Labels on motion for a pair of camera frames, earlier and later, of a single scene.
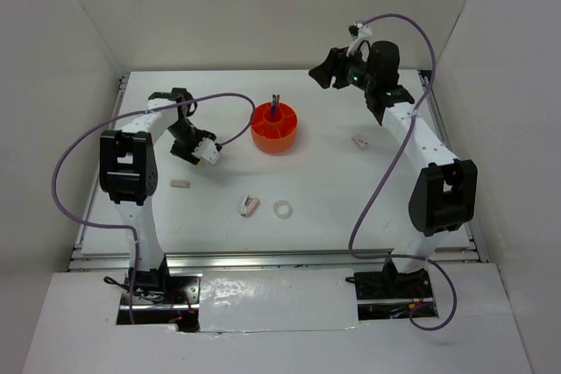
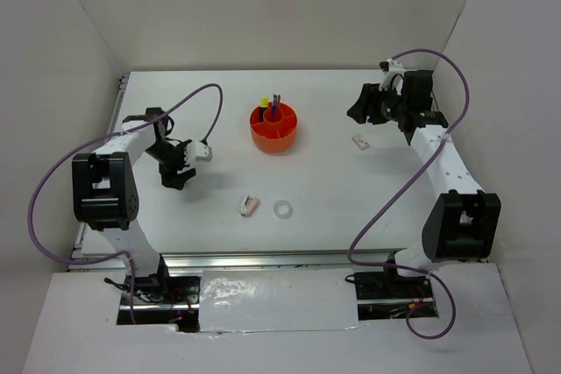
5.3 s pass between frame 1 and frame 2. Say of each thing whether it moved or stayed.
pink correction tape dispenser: stayed
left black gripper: moved
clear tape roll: stayed
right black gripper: moved
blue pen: stayed
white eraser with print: stayed
